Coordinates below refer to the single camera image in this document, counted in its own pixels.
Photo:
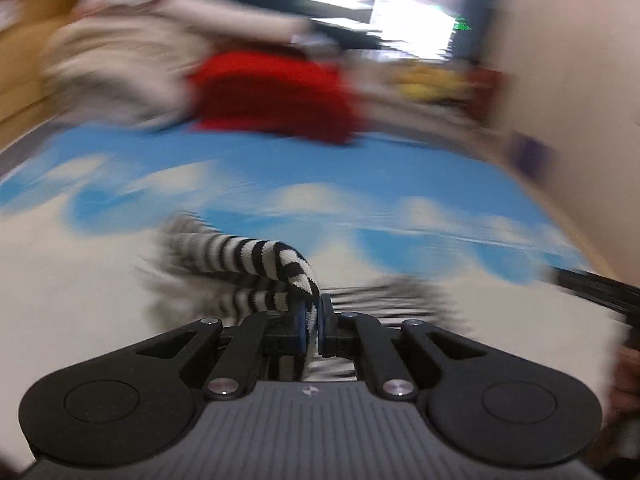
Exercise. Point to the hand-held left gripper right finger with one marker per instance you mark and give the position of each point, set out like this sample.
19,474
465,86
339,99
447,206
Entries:
323,327

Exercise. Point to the blue and white printed bedsheet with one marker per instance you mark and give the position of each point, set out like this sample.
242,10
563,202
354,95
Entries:
280,170

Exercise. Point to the folded red blanket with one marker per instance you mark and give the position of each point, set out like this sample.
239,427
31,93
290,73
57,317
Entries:
270,95

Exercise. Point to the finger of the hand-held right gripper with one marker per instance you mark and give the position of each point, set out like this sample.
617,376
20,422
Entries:
600,287

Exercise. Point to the folded cream blanket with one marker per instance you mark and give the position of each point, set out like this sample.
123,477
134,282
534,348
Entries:
130,60

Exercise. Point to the purple box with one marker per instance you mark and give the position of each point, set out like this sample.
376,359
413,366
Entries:
529,155

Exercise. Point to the white shirt with striped sleeves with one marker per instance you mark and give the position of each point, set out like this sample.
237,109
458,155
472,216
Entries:
260,255

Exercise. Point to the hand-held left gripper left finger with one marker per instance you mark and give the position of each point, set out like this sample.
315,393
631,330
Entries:
299,330

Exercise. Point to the white ledge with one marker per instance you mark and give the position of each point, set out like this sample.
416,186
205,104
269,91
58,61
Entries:
425,120

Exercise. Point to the pile of yellow plush toys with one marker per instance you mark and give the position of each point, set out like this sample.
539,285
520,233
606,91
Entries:
430,82

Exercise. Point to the blue curtain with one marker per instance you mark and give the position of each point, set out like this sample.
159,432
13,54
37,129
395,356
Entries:
477,10

